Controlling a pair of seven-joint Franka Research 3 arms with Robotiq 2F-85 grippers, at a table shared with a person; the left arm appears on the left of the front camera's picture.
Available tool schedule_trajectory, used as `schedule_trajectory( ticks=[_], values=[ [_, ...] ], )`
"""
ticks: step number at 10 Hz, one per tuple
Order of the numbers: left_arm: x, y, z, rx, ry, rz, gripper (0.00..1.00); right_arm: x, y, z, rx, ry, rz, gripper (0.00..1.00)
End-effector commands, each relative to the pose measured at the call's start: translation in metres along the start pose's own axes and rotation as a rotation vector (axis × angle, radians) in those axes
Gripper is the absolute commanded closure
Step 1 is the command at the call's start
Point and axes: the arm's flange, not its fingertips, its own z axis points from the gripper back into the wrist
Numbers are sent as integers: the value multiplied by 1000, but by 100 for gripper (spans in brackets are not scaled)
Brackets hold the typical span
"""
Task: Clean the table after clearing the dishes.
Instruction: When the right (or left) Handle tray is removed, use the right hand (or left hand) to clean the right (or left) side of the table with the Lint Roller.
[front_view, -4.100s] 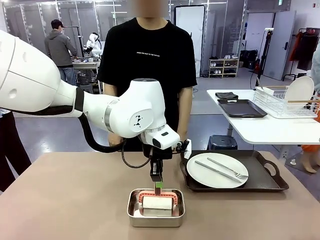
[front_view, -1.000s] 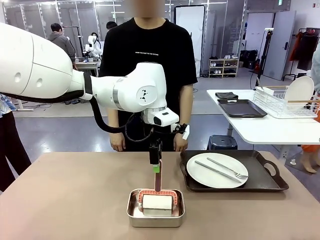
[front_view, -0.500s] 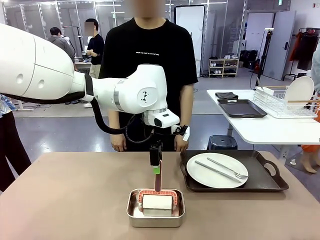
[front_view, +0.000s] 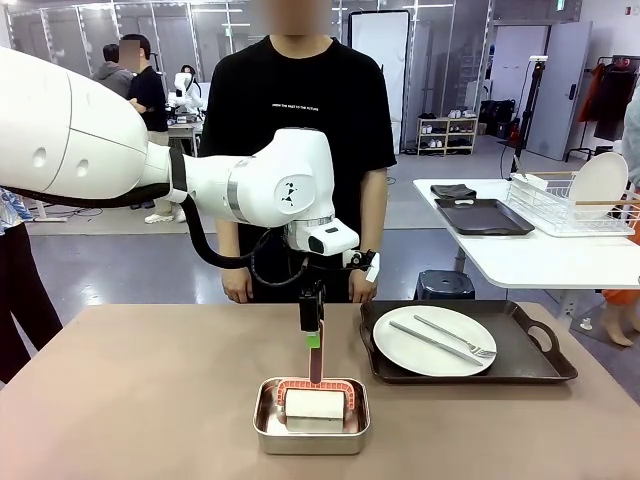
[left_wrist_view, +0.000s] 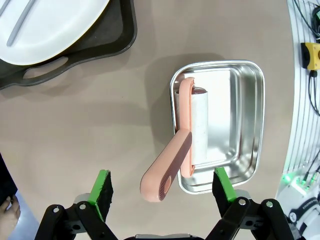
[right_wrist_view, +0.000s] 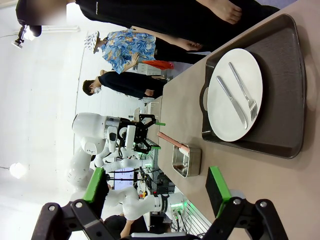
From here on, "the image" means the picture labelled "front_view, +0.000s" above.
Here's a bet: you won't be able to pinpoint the white side table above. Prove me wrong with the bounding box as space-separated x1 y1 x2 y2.
413 177 640 326

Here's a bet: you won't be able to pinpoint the black light stand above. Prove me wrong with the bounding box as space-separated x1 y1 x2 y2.
509 55 549 176

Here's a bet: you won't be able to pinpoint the white dinner plate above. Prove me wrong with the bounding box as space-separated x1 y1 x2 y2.
569 151 630 221

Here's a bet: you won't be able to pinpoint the black clothes rack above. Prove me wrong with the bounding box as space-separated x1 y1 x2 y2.
567 55 640 164

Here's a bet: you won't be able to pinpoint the person in black t-shirt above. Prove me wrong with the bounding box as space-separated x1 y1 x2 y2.
197 32 399 304

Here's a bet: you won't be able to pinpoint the white wire dish rack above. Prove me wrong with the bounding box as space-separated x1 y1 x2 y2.
507 170 640 238

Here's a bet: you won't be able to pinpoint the person's left forearm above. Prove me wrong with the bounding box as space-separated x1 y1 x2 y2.
358 167 389 254

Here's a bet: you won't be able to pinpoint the person in orange skirt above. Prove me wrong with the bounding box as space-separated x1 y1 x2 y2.
602 84 640 347

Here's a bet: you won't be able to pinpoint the person's left hand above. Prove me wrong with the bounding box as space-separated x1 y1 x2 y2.
348 272 377 304

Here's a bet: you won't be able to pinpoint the wooden shoe rack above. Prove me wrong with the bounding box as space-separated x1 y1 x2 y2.
416 117 479 156

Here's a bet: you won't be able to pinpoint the pink lint roller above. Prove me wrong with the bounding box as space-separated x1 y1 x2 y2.
272 319 357 419

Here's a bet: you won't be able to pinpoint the dark serving tray with handles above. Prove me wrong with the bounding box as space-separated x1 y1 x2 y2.
434 198 536 237
359 299 580 385

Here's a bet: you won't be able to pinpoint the person in black trousers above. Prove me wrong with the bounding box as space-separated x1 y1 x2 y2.
0 187 64 384

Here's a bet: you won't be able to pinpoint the orange hanging jacket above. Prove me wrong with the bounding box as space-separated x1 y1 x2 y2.
578 64 607 124

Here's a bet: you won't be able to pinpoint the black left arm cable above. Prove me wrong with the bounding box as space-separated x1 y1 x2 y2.
0 182 311 290

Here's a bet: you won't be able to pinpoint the large white plate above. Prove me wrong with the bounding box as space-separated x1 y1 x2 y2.
372 305 498 378

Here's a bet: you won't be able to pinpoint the silver fork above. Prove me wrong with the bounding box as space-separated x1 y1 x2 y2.
413 314 497 359

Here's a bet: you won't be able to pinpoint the person's right forearm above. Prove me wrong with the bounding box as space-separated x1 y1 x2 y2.
215 219 242 275

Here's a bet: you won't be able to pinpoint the grey door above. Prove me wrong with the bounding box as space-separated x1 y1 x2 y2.
525 20 594 162

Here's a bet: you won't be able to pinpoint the black bags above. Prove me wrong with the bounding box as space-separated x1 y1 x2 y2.
480 99 516 139

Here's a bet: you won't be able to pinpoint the dark cloth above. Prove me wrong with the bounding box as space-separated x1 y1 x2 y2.
430 183 477 200

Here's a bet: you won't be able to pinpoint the tall whiteboard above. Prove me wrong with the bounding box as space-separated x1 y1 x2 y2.
348 9 411 156

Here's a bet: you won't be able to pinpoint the person's right hand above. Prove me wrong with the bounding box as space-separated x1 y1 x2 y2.
221 269 251 304

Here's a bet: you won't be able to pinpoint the person in khaki trousers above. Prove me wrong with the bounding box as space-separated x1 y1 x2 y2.
119 33 187 225

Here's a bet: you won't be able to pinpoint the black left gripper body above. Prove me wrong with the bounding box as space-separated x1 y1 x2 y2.
298 255 346 297

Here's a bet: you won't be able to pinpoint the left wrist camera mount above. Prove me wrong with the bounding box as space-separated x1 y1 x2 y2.
342 248 381 285

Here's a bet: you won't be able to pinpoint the silver table knife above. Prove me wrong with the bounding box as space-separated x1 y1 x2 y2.
389 320 485 367

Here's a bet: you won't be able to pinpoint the dark hanging coat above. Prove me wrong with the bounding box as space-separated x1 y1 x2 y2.
592 67 640 142

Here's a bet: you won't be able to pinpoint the dark blue stool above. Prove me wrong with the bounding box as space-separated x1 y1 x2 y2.
414 269 476 303

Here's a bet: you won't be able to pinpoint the steel rectangular tray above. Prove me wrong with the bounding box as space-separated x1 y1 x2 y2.
252 377 372 456

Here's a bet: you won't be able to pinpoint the person in grey hoodie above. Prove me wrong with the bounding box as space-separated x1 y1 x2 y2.
92 43 136 99

